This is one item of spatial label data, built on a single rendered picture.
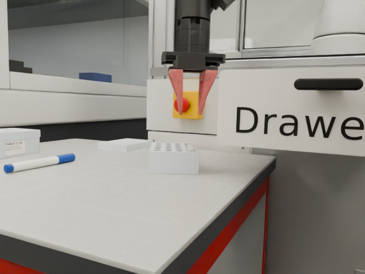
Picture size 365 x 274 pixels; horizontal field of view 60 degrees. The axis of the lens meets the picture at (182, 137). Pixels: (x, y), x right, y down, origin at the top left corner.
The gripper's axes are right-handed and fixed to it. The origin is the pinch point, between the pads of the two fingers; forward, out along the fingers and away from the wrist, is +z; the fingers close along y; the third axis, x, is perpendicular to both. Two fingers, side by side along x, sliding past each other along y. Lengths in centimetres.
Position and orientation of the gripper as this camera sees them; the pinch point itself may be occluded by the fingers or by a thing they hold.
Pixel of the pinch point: (190, 110)
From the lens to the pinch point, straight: 54.0
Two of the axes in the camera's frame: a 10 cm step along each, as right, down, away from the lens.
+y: -9.9, -0.2, -1.0
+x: 1.0, 1.0, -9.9
